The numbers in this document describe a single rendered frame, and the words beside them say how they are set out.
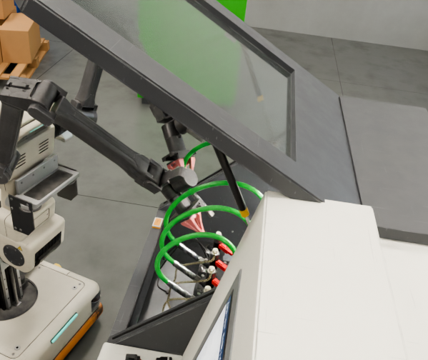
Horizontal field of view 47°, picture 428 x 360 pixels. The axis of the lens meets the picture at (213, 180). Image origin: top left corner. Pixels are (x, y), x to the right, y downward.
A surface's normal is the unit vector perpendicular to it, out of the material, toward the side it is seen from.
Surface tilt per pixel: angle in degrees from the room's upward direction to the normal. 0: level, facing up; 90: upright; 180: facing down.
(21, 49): 90
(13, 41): 90
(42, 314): 0
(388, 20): 90
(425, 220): 0
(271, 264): 0
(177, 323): 90
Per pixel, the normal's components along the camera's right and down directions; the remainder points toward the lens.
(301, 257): 0.10, -0.83
